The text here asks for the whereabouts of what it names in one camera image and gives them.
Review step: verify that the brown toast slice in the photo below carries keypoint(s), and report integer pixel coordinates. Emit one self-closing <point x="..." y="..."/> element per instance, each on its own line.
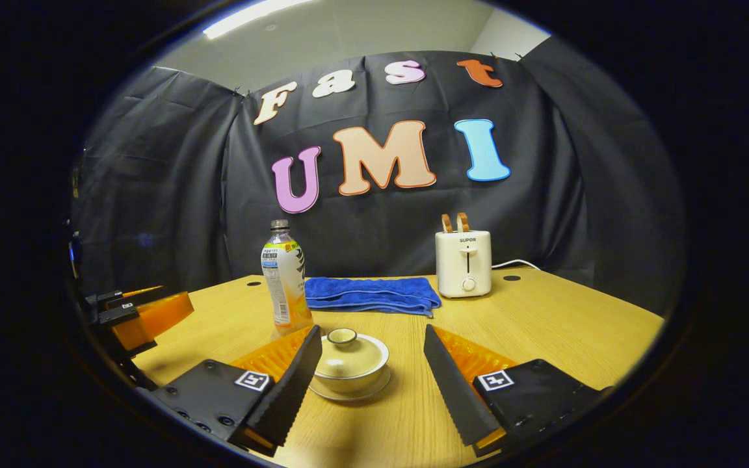
<point x="463" y="222"/>
<point x="446" y="223"/>

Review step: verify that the blue folded towel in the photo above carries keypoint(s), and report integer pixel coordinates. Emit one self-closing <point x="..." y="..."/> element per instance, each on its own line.
<point x="371" y="292"/>

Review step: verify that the white toaster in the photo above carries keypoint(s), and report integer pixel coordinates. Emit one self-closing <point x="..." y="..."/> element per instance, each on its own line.
<point x="464" y="263"/>

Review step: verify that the black backdrop cloth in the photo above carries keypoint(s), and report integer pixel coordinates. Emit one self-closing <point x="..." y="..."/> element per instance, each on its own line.
<point x="186" y="162"/>

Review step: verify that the cream teacup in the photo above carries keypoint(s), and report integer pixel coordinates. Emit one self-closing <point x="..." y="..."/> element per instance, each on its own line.
<point x="355" y="383"/>

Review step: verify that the clear water bottle orange drink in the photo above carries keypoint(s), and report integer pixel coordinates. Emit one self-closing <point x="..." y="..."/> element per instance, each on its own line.
<point x="283" y="279"/>

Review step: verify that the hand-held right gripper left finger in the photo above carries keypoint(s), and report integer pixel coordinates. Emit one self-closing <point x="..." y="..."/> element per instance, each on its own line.
<point x="290" y="390"/>

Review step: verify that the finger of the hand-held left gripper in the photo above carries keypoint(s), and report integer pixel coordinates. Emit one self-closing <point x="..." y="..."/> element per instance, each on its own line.
<point x="160" y="318"/>
<point x="121" y="297"/>

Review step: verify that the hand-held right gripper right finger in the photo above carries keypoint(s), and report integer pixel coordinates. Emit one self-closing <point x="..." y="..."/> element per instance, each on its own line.
<point x="452" y="390"/>

